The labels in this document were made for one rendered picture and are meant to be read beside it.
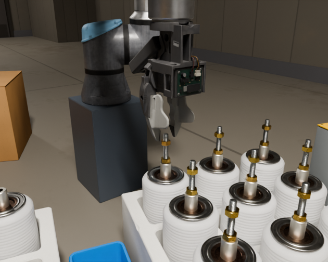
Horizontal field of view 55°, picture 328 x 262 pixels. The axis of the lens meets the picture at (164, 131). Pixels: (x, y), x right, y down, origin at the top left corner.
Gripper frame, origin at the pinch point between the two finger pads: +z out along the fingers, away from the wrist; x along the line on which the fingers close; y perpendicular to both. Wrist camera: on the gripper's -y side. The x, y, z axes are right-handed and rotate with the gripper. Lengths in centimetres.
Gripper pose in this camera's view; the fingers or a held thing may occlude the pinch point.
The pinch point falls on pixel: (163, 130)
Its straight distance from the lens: 61.0
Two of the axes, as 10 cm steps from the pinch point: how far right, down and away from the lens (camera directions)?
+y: 5.7, 3.0, -7.6
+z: 0.0, 9.3, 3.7
